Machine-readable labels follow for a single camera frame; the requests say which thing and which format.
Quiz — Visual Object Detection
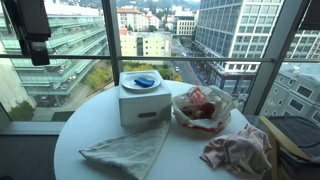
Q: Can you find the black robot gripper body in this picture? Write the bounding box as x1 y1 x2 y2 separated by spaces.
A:
1 0 52 44

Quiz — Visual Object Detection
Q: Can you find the blue sponge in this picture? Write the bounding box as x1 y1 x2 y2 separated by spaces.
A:
133 76 156 89

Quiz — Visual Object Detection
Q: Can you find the white paper plate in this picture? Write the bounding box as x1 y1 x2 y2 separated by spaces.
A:
121 72 162 91

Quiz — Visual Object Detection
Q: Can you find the vertical window mullion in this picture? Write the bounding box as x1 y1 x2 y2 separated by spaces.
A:
101 0 125 87

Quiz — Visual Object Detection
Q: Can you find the white foam box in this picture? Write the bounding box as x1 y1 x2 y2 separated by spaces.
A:
118 69 173 127

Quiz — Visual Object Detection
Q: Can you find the white towel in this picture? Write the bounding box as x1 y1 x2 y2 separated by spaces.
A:
78 120 171 180

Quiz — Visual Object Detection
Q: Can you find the horizontal window railing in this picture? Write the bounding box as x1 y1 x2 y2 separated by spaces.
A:
0 53 320 64

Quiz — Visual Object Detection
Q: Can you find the red round fruit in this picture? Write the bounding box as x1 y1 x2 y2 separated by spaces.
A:
199 102 216 119

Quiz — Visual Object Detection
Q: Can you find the pink crumpled cloth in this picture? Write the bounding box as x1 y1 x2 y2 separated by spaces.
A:
199 123 273 178

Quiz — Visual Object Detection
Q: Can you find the slanted dark window frame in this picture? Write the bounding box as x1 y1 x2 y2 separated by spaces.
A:
242 0 314 117

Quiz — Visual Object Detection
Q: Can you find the wooden chair frame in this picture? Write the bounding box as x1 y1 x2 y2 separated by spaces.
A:
259 115 313 180

